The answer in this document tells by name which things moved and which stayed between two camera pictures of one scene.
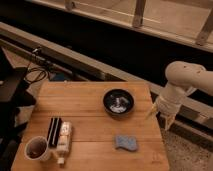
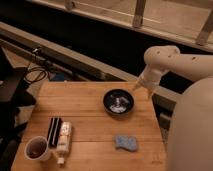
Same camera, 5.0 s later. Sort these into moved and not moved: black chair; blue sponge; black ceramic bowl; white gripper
Moved: white gripper
Not moved: black ceramic bowl; blue sponge; black chair
